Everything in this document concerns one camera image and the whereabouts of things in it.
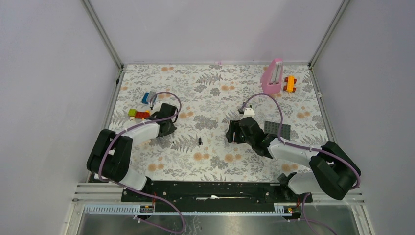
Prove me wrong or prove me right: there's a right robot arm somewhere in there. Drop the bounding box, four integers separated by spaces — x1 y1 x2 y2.
225 117 361 202

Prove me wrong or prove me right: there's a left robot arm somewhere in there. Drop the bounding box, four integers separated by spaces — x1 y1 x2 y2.
86 102 179 201

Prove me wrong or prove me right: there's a dark grey brick baseplate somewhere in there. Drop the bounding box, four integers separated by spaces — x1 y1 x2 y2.
263 121 291 140

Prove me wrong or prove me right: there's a blue grey brick block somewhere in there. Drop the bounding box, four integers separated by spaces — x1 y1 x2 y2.
141 91 156 104

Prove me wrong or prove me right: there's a red green toy truck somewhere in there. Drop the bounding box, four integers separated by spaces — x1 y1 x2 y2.
128 109 150 121

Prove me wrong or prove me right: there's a floral patterned table mat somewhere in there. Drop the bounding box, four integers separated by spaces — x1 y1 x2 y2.
109 64 328 182

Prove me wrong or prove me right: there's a pink metronome box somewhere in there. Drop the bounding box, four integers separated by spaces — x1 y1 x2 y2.
260 58 283 94

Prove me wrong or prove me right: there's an orange red toy car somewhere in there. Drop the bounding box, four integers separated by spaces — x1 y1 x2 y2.
283 75 297 93

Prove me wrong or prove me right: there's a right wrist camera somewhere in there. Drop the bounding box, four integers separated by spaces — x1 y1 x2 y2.
238 107 255 119

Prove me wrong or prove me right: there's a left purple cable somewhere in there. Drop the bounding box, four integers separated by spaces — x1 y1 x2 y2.
97 91 186 235

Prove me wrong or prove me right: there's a purple cable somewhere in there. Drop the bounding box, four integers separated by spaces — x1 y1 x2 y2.
97 91 186 235
240 93 361 190

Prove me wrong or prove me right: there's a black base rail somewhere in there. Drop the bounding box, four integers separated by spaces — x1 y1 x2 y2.
121 181 313 209

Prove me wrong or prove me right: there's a white slotted cable duct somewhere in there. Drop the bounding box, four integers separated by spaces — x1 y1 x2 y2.
84 203 293 216

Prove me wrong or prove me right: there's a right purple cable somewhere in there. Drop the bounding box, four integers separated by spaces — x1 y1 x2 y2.
240 93 361 190

